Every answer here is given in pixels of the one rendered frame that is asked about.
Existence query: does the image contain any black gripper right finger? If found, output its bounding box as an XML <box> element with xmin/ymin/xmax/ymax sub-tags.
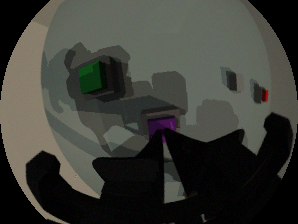
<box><xmin>164</xmin><ymin>128</ymin><xmax>245</xmax><ymax>197</ymax></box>

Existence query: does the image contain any red button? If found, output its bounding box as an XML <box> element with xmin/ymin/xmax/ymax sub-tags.
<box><xmin>254</xmin><ymin>85</ymin><xmax>269</xmax><ymax>104</ymax></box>

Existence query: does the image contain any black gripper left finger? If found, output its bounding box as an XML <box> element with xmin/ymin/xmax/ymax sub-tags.
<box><xmin>92</xmin><ymin>129</ymin><xmax>165</xmax><ymax>204</ymax></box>

